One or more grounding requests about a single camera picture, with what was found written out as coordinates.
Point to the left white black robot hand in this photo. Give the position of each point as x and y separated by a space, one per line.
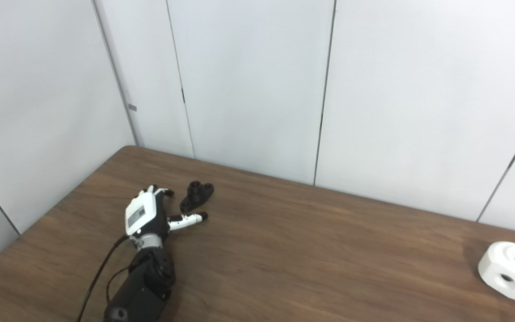
143 212

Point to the black plastic holder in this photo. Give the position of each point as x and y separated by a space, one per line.
193 197

